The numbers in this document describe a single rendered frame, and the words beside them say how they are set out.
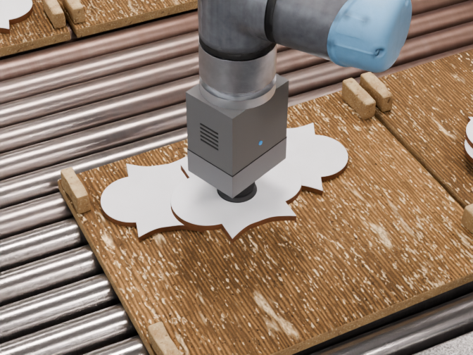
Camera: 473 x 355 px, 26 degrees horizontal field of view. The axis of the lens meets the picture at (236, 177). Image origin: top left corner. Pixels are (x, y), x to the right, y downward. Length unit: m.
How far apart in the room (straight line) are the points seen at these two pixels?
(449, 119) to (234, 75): 0.46
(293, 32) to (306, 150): 0.39
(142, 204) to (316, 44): 0.39
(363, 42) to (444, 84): 0.55
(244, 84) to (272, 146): 0.11
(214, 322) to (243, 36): 0.32
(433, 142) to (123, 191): 0.39
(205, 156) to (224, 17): 0.17
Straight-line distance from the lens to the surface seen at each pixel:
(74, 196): 1.20
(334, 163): 1.25
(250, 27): 0.92
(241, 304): 1.10
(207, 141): 1.02
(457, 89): 1.41
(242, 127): 0.99
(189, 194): 1.10
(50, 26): 1.52
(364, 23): 0.87
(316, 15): 0.88
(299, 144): 1.28
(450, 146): 1.31
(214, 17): 0.93
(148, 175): 1.24
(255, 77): 0.96
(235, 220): 1.07
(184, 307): 1.10
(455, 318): 1.14
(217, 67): 0.96
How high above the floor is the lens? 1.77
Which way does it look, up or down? 42 degrees down
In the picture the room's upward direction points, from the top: straight up
